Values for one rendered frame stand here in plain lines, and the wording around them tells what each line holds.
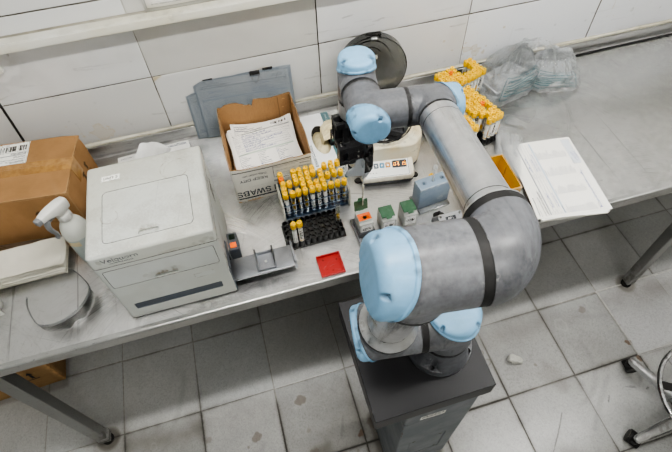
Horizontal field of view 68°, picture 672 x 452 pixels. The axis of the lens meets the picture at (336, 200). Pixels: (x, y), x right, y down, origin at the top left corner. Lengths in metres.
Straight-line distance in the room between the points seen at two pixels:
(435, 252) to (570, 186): 1.10
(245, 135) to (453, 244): 1.14
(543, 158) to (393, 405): 0.93
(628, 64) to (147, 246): 1.81
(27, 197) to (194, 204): 0.53
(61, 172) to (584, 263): 2.20
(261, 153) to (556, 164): 0.93
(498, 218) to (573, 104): 1.34
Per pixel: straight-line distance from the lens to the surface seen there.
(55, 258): 1.59
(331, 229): 1.42
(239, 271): 1.37
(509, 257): 0.62
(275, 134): 1.63
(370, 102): 0.91
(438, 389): 1.21
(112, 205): 1.26
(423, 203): 1.48
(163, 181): 1.26
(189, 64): 1.61
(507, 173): 1.55
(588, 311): 2.52
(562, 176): 1.68
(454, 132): 0.83
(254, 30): 1.57
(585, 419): 2.32
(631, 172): 1.80
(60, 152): 1.63
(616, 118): 1.97
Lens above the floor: 2.08
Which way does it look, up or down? 53 degrees down
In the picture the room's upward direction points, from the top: 3 degrees counter-clockwise
